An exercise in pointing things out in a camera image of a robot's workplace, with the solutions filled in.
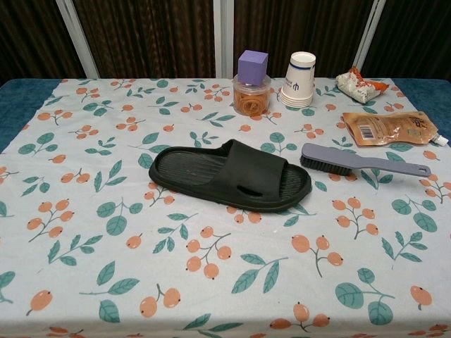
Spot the white frame post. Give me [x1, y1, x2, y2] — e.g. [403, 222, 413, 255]
[57, 0, 100, 79]
[351, 0, 385, 77]
[212, 0, 235, 79]

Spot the grey scrub brush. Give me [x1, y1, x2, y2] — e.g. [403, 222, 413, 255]
[299, 142, 432, 178]

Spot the white paper cup stack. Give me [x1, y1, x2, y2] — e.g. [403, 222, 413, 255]
[280, 51, 316, 107]

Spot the crumpled white orange wrapper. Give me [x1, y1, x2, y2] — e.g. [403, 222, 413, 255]
[334, 65, 385, 104]

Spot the dark brown pleated curtain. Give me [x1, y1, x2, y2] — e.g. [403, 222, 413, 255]
[0, 0, 451, 84]

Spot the purple foam cube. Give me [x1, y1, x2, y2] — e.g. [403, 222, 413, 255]
[238, 49, 270, 87]

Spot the floral fruit print tablecloth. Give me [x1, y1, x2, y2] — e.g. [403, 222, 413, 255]
[0, 76, 451, 338]

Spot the brown spout pouch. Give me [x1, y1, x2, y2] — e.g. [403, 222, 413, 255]
[342, 111, 448, 147]

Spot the black rubber slipper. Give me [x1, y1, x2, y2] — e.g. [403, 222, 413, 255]
[147, 139, 314, 214]

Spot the clear jar with orange contents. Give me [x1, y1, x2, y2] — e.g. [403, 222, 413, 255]
[233, 73, 272, 115]

